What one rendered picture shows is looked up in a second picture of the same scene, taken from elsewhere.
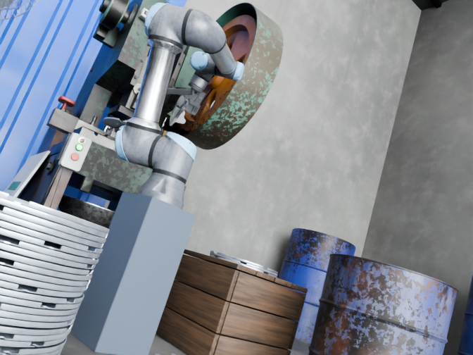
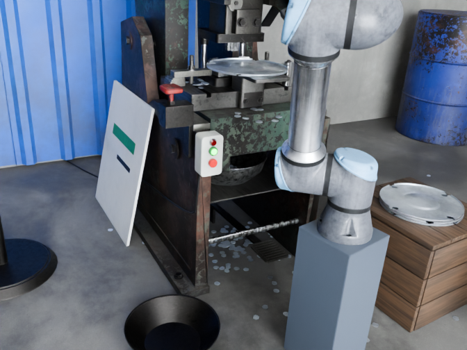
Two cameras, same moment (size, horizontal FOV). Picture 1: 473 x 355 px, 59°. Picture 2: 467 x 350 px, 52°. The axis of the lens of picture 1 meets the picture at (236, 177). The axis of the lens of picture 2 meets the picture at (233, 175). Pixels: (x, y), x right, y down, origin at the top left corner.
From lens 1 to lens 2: 97 cm
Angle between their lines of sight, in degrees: 37
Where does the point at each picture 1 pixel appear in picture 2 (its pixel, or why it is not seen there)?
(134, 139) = (300, 178)
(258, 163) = not seen: outside the picture
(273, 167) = not seen: outside the picture
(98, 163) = (228, 137)
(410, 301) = not seen: outside the picture
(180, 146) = (362, 178)
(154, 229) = (355, 278)
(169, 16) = (322, 28)
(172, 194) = (364, 232)
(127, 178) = (262, 137)
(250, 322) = (447, 280)
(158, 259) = (361, 295)
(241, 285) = (437, 260)
